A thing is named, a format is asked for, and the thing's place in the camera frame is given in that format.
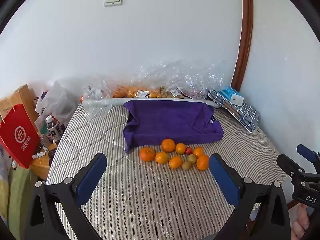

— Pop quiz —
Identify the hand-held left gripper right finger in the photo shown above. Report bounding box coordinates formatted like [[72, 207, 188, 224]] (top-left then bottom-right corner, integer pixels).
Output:
[[209, 153, 292, 240]]

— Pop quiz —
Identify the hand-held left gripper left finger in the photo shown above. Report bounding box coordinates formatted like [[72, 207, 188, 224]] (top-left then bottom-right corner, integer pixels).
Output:
[[24, 152, 108, 240]]

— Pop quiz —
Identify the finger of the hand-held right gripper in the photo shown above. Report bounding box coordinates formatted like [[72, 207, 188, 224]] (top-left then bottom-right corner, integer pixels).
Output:
[[276, 154, 305, 178], [297, 144, 320, 163]]

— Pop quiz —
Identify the purple towel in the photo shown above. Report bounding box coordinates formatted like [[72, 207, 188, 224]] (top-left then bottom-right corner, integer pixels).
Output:
[[122, 99, 224, 154]]

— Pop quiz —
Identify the clear bag of red fruits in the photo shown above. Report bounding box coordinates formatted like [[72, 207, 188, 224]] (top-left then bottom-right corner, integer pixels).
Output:
[[180, 60, 227, 100]]

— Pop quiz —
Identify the bag of orange-red fruits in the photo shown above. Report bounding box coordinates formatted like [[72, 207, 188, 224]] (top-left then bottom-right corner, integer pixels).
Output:
[[111, 80, 132, 98]]

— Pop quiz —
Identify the labelled bag of yellow fruits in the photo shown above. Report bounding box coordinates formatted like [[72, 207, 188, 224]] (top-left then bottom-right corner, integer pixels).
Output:
[[157, 61, 185, 99]]

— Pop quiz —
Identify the person's right hand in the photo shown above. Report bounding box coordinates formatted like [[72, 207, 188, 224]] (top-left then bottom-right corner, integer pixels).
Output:
[[291, 204, 313, 240]]

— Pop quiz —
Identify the wooden side table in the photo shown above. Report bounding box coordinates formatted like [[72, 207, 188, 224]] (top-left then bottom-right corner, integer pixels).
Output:
[[29, 140, 58, 181]]

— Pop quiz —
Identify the dark drink bottle white cap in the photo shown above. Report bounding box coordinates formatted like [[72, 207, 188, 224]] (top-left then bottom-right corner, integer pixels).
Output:
[[45, 115, 63, 143]]

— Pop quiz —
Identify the grey checkered cloth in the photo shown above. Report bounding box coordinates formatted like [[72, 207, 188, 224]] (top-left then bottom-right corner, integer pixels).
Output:
[[206, 89, 261, 132]]

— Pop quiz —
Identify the brown stick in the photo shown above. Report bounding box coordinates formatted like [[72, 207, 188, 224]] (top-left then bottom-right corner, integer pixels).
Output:
[[222, 100, 241, 118]]

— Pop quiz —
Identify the crumpled clear plastic bag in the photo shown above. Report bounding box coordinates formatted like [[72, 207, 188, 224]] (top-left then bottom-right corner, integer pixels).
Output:
[[82, 79, 113, 124]]

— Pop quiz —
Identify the yellow-green cloth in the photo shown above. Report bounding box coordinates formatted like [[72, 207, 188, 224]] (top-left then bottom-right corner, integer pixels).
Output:
[[0, 166, 39, 232]]

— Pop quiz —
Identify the small white box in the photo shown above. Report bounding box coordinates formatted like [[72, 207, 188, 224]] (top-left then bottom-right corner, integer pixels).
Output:
[[230, 94, 244, 106]]

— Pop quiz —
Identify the white tube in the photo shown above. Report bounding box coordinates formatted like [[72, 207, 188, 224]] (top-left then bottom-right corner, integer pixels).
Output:
[[82, 97, 216, 107]]

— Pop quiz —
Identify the translucent white plastic bag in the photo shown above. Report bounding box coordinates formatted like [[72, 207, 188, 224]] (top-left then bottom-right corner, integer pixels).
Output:
[[34, 81, 76, 128]]

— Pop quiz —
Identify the red paper bag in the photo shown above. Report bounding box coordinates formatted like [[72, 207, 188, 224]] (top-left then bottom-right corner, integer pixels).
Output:
[[0, 103, 42, 170]]

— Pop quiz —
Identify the blue tissue pack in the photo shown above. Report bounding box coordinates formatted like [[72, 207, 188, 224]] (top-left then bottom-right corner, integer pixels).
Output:
[[220, 86, 244, 99]]

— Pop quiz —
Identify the labelled bag of small oranges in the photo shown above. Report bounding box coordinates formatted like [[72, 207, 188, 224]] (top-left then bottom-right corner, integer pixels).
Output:
[[126, 64, 163, 98]]

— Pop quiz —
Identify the brown wooden door frame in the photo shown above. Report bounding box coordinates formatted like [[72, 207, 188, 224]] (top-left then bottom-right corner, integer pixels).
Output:
[[230, 0, 254, 93]]

